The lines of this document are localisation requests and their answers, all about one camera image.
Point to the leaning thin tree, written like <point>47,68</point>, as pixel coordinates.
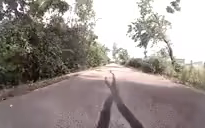
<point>150,28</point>

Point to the distant group of trees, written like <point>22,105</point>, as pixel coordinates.
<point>120,55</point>

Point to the pale green grass strip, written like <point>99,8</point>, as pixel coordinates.
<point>196,76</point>

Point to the robot's own part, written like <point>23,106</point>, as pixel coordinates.
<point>114,91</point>

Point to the reddish grey asphalt road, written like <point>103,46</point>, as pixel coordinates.
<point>56,106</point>

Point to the dirt verge with leaves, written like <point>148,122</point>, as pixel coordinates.
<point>26,87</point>

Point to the row of trees and bushes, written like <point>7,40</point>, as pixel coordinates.
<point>146,64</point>
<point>33,50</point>

